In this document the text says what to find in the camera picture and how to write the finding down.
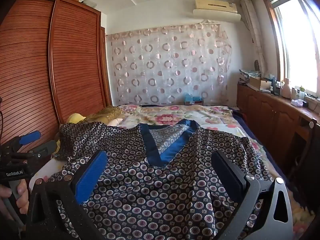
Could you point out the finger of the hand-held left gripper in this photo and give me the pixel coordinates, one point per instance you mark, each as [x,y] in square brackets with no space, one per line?
[30,137]
[45,150]

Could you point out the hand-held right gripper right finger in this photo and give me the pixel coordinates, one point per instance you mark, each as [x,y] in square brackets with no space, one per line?
[233,180]

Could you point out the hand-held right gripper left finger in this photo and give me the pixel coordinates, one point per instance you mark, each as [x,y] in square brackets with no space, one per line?
[92,175]

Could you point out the dark blue patterned shirt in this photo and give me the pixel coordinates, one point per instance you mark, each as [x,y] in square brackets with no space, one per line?
[150,192]

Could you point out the person's left hand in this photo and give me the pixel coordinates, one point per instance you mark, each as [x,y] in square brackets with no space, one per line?
[22,196]

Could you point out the white pillow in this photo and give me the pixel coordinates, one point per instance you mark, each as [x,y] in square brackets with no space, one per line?
[117,121]

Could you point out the dark chair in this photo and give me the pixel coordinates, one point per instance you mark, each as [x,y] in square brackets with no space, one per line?
[305,170]

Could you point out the wooden sideboard cabinet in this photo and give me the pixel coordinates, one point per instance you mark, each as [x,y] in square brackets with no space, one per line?
[270,115]

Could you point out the wooden slatted wardrobe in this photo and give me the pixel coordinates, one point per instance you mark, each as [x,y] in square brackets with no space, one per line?
[70,67]

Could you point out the floral blanket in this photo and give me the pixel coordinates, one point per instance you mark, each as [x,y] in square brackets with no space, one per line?
[175,115]

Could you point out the blue object on box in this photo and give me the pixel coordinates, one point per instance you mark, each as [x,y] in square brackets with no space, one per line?
[192,99]

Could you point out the cardboard box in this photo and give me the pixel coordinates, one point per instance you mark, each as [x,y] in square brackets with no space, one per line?
[257,83]

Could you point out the white crumpled tissue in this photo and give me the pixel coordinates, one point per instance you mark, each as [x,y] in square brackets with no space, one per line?
[297,103]

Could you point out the white plastic jug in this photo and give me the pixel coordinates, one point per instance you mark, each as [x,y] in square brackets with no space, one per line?
[285,90]

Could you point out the stack of folded cloths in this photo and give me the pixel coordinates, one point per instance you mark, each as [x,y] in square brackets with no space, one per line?
[248,75]

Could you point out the green-capped bottle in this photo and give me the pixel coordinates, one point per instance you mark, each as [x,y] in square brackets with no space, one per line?
[301,93]

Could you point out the sheer circle-patterned curtain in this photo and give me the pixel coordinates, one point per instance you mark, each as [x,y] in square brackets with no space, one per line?
[170,62]

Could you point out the white window curtain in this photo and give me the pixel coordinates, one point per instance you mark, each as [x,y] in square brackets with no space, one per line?
[253,32]

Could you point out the window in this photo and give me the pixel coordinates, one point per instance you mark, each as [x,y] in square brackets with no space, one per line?
[297,37]

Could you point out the white air conditioner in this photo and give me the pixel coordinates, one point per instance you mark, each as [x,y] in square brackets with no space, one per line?
[215,8]

